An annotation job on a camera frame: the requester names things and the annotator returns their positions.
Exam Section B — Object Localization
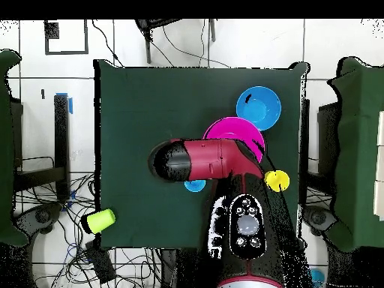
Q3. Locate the large pink bowl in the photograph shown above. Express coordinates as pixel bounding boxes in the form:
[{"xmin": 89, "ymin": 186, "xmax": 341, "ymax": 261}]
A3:
[{"xmin": 202, "ymin": 116, "xmax": 266, "ymax": 164}]

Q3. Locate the light blue cup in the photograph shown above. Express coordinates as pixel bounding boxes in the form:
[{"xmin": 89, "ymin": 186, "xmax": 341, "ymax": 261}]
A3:
[{"xmin": 183, "ymin": 178, "xmax": 207, "ymax": 193}]

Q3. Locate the dark green table cloth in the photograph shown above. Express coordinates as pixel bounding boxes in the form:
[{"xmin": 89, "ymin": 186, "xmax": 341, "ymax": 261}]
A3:
[{"xmin": 93, "ymin": 58, "xmax": 310, "ymax": 252}]

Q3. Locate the large light blue bowl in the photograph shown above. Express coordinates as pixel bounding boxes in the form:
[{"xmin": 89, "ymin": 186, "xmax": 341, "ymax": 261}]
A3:
[{"xmin": 235, "ymin": 85, "xmax": 282, "ymax": 132}]

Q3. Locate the yellow cup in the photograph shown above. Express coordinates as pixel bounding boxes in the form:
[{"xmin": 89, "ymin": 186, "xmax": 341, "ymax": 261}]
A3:
[{"xmin": 263, "ymin": 169, "xmax": 291, "ymax": 193}]

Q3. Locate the light green cup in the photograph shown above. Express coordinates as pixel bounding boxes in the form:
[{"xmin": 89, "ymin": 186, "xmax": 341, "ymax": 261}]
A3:
[{"xmin": 85, "ymin": 208, "xmax": 117, "ymax": 235}]

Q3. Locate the blue tape strip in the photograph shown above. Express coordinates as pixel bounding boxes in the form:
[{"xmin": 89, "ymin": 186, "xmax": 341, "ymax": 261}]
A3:
[{"xmin": 55, "ymin": 91, "xmax": 74, "ymax": 115}]

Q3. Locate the black rectangular box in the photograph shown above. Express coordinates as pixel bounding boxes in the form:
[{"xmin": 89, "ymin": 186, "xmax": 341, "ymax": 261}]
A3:
[{"xmin": 84, "ymin": 239, "xmax": 117, "ymax": 284}]

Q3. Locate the green cloth side table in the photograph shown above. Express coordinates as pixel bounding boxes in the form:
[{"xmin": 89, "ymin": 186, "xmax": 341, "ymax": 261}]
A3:
[
  {"xmin": 328, "ymin": 56, "xmax": 384, "ymax": 253},
  {"xmin": 0, "ymin": 49, "xmax": 29, "ymax": 248}
]

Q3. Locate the light blue round object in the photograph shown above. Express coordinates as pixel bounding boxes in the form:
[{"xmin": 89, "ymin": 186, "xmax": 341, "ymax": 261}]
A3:
[{"xmin": 310, "ymin": 268, "xmax": 327, "ymax": 288}]

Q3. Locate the black camera tripod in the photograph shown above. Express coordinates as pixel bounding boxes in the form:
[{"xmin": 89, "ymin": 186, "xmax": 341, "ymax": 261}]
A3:
[{"xmin": 133, "ymin": 19, "xmax": 217, "ymax": 65}]

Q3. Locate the black cable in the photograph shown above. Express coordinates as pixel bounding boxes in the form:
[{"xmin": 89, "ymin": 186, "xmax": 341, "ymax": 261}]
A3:
[{"xmin": 90, "ymin": 19, "xmax": 125, "ymax": 68}]

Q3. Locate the tangled cable bundle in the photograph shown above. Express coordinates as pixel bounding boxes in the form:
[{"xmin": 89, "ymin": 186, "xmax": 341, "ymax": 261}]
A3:
[{"xmin": 13, "ymin": 172, "xmax": 160, "ymax": 288}]

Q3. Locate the black metal frame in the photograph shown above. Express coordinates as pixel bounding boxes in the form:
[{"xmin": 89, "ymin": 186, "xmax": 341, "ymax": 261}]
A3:
[{"xmin": 13, "ymin": 94, "xmax": 72, "ymax": 202}]

